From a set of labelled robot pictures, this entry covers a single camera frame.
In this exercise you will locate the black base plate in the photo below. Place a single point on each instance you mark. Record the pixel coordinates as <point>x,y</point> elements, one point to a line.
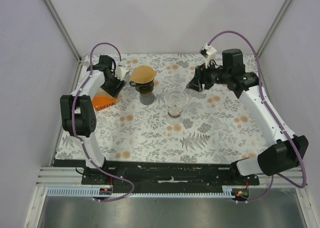
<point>170,177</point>

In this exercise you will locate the floral tablecloth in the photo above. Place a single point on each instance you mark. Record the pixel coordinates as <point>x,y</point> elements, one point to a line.
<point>216,127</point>

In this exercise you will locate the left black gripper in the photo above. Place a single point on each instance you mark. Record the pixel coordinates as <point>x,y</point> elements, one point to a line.
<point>115,91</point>

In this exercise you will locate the brown paper coffee filter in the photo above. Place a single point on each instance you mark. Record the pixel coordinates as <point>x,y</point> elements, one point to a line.
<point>143,74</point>

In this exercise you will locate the clear glass carafe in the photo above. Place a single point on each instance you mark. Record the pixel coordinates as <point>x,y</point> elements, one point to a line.
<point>175,100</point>

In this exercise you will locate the right aluminium frame post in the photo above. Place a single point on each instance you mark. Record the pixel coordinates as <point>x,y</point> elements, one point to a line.
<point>274,26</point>

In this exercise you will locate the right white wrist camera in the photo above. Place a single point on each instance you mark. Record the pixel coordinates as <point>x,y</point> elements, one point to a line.
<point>209,53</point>

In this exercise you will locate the orange coffee filter pack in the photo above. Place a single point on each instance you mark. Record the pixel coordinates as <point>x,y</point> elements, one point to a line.
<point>102,100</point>

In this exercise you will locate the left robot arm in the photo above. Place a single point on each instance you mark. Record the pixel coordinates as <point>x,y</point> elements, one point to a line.
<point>78,114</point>

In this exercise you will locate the dark green coffee dripper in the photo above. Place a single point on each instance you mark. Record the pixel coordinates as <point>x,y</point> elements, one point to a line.
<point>143,88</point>

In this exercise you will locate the left aluminium frame post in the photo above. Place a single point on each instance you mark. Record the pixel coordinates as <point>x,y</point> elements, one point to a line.
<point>62,29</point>

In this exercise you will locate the glass cup with brown band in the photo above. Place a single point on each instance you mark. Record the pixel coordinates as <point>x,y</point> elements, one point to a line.
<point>174,116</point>

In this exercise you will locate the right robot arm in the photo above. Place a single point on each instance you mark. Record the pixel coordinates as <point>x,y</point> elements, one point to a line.
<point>285,148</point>

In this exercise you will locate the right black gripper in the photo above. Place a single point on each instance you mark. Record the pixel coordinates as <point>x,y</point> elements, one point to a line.
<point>201,77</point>

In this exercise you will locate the aluminium frame post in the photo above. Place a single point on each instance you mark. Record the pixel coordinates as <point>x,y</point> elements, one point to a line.
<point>62,29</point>
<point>274,26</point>

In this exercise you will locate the white slotted cable duct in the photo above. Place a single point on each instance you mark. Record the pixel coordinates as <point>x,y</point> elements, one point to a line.
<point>102,193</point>

